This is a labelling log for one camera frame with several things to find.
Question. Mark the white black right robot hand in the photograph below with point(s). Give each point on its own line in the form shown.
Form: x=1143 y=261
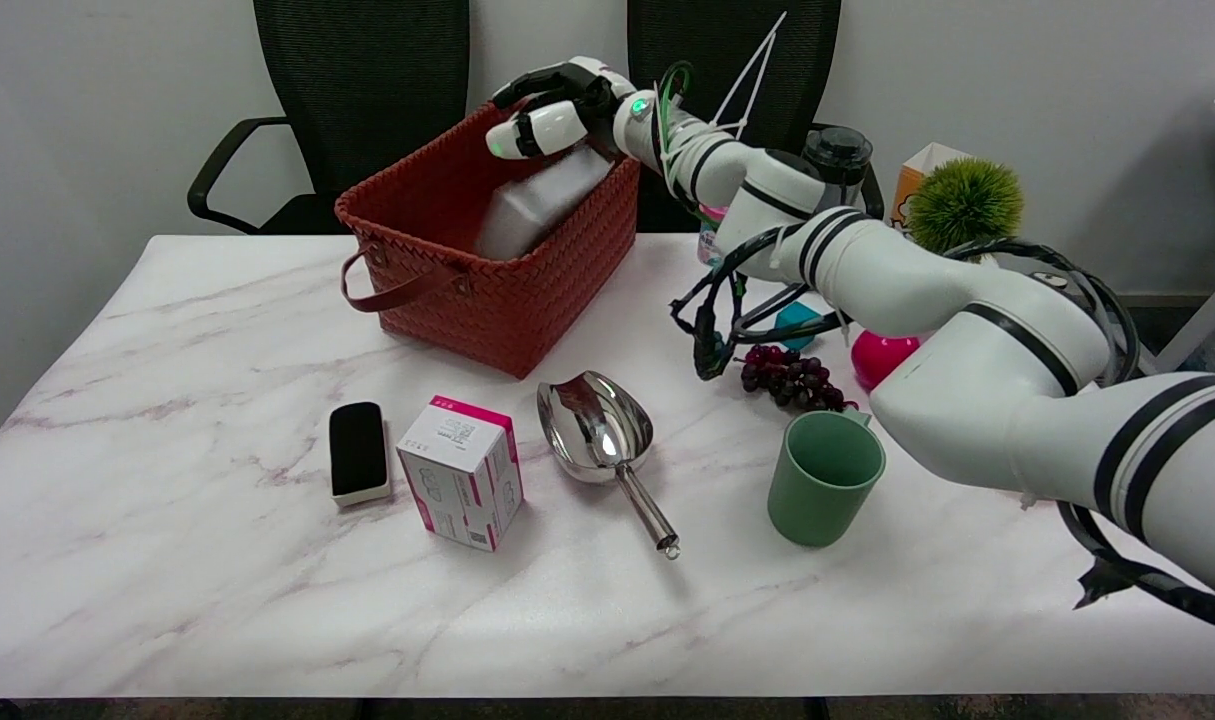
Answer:
x=557 y=125

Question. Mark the purple grape bunch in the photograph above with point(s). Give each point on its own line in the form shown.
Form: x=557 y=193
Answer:
x=792 y=378

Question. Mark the black whiteboard eraser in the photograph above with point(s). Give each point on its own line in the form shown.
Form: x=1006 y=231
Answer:
x=357 y=450

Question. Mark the orange white carton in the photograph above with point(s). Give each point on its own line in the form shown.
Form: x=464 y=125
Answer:
x=912 y=185

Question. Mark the clear bottle pink cap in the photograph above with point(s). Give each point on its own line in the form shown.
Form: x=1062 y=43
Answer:
x=708 y=238

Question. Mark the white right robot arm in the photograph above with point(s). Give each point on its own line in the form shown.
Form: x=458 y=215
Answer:
x=967 y=320

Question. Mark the white book box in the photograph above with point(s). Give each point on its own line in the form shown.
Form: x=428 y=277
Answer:
x=542 y=200

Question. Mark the white side table frame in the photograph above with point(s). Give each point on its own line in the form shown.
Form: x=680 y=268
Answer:
x=1207 y=310

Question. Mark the red woven basket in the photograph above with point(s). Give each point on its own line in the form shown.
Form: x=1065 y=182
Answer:
x=487 y=300

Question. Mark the teal cube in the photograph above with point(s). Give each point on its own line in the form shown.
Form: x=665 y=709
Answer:
x=795 y=312

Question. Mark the green mug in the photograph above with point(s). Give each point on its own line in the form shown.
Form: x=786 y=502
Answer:
x=817 y=485

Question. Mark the black mesh chair with armrest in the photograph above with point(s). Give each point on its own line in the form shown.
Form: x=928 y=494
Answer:
x=362 y=90

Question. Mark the pink bowl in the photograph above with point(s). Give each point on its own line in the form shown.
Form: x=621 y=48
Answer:
x=882 y=355

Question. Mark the pink white cardboard box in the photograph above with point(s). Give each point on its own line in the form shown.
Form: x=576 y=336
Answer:
x=462 y=470

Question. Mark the green ball plant white pot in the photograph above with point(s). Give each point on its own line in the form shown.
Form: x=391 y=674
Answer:
x=962 y=205

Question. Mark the shiny metal scoop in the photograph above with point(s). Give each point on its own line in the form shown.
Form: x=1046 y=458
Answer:
x=597 y=425

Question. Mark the dark blender jar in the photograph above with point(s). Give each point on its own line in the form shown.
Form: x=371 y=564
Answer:
x=839 y=155

